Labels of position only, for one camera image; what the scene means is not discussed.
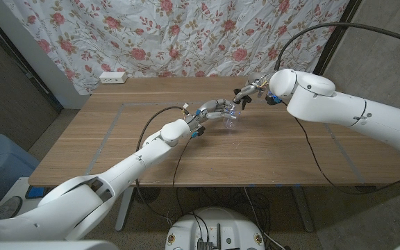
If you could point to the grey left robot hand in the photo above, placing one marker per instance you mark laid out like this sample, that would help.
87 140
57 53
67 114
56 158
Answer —
211 110

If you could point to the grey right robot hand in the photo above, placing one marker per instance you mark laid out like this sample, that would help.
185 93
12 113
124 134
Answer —
253 87

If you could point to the black sprayer head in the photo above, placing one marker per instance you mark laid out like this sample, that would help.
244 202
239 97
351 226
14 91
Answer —
244 100

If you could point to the clear plastic spray bottle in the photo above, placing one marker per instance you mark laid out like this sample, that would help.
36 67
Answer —
229 122

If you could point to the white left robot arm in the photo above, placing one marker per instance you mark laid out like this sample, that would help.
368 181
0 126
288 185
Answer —
127 170

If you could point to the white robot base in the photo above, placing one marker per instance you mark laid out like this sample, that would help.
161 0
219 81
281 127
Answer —
217 222

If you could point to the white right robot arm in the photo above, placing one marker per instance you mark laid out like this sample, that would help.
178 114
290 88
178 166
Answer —
342 107

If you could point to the floral print curtain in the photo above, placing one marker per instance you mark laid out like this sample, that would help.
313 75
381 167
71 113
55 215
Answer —
151 34

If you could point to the white power strip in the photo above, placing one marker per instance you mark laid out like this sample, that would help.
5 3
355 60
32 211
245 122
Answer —
113 77

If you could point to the black round floor fan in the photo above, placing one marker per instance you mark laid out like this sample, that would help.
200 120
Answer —
147 195

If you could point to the white table leg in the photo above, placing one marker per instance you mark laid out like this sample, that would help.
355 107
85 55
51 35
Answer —
123 212

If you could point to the grey table leg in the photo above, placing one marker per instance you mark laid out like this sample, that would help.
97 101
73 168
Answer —
304 212

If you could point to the white floor platform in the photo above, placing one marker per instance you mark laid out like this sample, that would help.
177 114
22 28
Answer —
16 187

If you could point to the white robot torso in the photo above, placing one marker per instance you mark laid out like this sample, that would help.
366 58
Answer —
47 246

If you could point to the blue storage bin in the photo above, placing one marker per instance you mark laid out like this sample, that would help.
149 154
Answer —
2 159

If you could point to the grey shoe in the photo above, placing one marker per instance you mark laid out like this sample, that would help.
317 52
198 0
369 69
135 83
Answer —
9 207

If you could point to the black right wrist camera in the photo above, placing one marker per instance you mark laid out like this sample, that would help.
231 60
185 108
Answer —
273 100

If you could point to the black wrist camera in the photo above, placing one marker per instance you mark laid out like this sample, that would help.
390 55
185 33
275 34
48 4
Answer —
198 132
273 100

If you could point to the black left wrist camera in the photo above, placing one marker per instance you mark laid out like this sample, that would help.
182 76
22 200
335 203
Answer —
198 132

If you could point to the black vertical post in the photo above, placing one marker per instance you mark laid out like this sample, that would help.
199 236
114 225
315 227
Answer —
335 45

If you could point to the black door frame strip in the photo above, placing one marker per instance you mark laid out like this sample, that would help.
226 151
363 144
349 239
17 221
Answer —
19 59

